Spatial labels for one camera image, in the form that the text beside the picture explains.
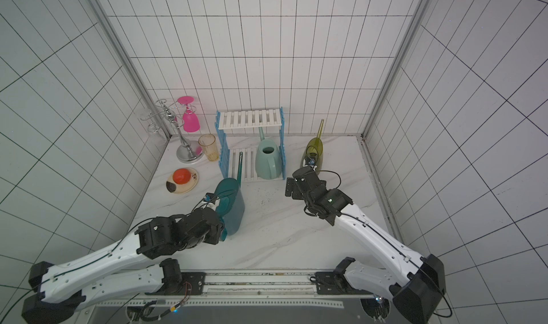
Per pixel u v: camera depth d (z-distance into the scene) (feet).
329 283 2.33
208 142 3.33
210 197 2.09
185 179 3.20
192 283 2.37
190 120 3.38
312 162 2.17
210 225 1.70
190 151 3.66
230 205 2.36
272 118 2.94
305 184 1.80
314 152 3.60
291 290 2.38
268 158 2.93
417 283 1.24
